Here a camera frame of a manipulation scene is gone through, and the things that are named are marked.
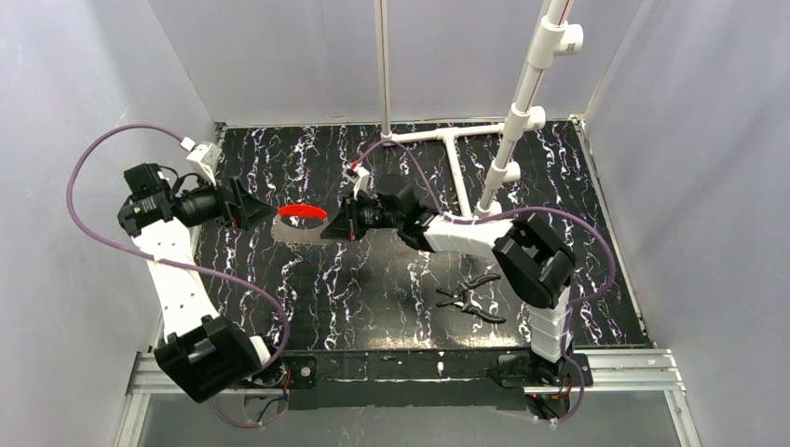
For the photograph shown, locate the metal plate with red handle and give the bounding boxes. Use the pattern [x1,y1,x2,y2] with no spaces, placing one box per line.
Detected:
[271,203,331,246]

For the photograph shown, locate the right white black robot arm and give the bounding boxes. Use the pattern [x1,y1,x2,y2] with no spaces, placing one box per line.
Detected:
[320,186,576,386]

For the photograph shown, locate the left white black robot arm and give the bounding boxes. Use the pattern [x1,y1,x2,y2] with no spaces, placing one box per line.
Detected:
[117,163,277,402]

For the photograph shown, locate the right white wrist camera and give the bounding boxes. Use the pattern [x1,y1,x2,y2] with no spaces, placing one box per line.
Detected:
[343,161,370,199]

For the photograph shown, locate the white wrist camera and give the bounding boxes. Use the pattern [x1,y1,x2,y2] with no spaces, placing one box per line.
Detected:
[179,137,223,186]
[343,161,370,199]

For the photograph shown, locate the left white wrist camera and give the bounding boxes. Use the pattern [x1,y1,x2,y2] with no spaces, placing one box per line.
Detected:
[179,137,223,186]

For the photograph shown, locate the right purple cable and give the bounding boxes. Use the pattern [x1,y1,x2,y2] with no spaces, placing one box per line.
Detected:
[352,139,617,427]

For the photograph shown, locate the aluminium left rail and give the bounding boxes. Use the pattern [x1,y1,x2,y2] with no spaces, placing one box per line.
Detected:
[149,123,227,354]

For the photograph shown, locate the aluminium rail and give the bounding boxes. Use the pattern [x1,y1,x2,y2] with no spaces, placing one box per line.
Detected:
[149,123,227,354]
[116,349,701,446]

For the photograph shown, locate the black handled pliers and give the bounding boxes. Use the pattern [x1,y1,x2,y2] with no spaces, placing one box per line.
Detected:
[435,273,507,325]

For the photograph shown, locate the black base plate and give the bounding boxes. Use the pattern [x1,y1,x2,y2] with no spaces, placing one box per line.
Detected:
[225,348,595,413]

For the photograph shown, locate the white PVC pipe frame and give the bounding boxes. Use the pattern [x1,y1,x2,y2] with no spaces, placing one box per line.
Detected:
[374,0,584,218]

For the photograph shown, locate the aluminium front rail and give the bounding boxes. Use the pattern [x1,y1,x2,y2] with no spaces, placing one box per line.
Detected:
[116,349,701,446]

